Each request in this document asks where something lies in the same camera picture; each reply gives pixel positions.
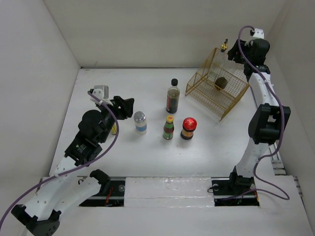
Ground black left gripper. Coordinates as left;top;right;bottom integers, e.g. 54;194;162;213
96;96;133;143

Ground clear oil bottle gold spout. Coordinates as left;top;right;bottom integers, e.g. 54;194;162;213
220;39;228;53

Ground white blue shaker silver lid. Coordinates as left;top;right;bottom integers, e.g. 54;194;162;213
133;111;147;135

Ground small yellow bottle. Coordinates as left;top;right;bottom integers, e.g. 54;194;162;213
110;124;117;135

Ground clear oil bottle dark contents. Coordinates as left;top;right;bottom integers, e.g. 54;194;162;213
214;77;228;90

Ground green bottle yellow cap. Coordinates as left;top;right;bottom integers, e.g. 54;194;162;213
163;115;174;140

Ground dark soy sauce bottle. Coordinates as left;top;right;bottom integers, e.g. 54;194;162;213
166;78;180;114

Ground red lid sauce jar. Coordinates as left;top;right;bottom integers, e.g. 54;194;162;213
181;117;197;140

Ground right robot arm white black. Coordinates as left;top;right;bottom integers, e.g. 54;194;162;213
227;38;291;194

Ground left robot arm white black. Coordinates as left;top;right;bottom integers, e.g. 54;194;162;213
11;96;134;236

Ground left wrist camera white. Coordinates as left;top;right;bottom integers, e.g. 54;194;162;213
89;85;112;105

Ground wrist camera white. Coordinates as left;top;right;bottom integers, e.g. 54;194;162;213
250;28;264;40
89;85;112;105

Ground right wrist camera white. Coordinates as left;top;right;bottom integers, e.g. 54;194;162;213
250;28;264;40

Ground gold wire basket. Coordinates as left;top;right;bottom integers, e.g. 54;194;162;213
185;48;249;119

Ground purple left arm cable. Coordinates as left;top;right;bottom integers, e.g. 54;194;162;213
0;90;121;222

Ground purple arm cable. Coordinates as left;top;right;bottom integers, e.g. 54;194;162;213
0;90;121;222
221;25;290;201

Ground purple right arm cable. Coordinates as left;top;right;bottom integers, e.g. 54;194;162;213
221;25;290;201

